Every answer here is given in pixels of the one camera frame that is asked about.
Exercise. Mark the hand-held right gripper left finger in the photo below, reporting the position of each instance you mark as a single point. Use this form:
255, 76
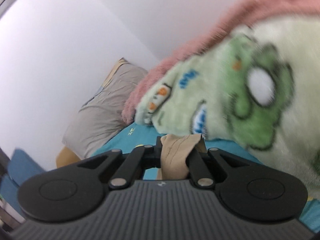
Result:
153, 157

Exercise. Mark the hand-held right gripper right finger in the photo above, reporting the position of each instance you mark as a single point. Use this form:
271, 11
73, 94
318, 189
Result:
196, 165

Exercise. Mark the tan printed t-shirt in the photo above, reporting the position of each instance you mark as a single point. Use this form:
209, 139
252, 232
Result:
175, 155

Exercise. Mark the teal printed bed sheet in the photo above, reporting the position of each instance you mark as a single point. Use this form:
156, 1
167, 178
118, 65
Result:
140, 136

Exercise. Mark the grey pillow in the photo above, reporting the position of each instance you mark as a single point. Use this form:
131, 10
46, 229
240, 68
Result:
105, 110

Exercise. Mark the green cartoon printed blanket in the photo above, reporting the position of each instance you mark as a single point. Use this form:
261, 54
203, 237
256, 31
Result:
225, 100

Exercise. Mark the tan bed headboard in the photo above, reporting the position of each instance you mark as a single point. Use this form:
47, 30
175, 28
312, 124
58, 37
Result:
66, 157

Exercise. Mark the pink fuzzy blanket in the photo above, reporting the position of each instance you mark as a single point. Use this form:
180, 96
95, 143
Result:
200, 50

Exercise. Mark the blue covered chair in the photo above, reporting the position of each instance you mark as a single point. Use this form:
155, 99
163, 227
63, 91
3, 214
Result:
22, 162

